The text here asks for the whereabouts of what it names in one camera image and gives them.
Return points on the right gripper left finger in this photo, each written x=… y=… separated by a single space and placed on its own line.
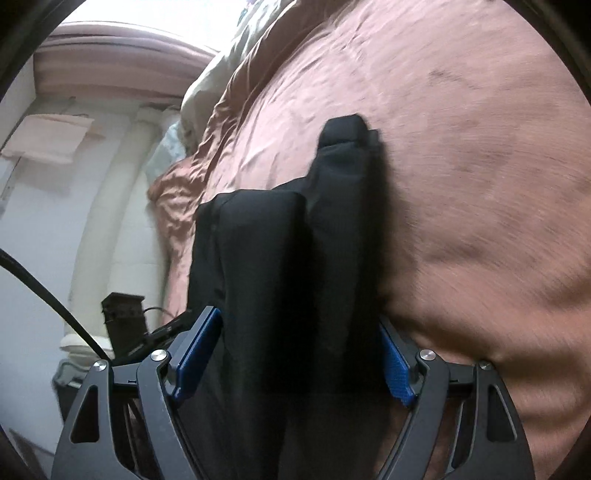
x=95 y=442

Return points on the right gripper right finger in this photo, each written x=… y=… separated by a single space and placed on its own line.
x=489 y=440

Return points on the black garment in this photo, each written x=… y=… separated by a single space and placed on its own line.
x=295 y=387

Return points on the white bedside table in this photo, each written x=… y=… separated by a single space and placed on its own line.
x=66 y=382

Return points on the dark small box on nightstand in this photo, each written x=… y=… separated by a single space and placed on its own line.
x=125 y=324

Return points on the cream padded headboard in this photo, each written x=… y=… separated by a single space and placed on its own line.
x=121 y=250

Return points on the pale green pillow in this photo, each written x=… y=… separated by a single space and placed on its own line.
x=168 y=151

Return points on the rust orange bed blanket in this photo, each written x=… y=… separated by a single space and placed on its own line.
x=486 y=136

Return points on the pink curtain left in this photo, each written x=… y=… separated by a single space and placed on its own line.
x=117 y=60

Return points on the beige duvet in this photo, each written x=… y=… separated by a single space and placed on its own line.
x=205 y=92

